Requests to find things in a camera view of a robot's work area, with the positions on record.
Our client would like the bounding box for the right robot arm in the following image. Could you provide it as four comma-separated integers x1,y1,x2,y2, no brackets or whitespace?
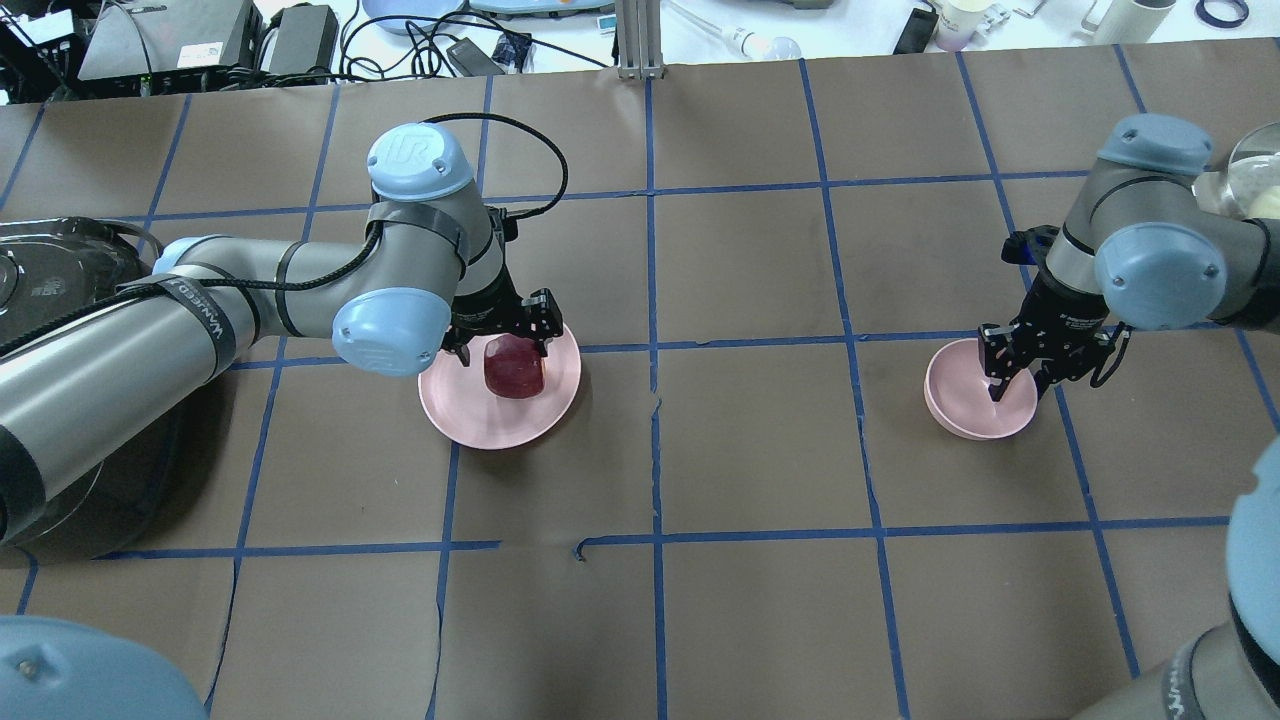
977,113,1279,719

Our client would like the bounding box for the pink bowl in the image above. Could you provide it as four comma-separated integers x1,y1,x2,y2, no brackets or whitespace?
923,338,1039,441

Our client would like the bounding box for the red apple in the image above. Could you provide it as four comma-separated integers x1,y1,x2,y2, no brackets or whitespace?
483,334,545,400

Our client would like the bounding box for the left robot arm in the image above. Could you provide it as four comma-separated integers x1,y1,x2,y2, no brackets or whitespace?
1,117,564,541

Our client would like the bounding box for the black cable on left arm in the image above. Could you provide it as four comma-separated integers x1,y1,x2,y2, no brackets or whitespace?
0,111,570,356

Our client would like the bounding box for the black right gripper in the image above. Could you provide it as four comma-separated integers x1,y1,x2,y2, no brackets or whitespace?
978,270,1132,404

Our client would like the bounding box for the pink plate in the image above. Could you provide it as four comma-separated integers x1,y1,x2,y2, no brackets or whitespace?
417,327,582,450

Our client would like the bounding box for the dark grey rice cooker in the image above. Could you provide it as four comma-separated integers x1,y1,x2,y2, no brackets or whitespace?
3,217,236,568

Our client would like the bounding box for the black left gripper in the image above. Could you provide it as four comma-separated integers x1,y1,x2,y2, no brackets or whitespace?
442,266,564,366

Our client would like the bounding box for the aluminium frame post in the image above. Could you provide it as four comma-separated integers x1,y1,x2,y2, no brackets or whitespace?
614,0,666,79

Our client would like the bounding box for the black power adapter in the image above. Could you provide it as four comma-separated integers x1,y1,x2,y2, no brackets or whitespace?
445,38,506,77

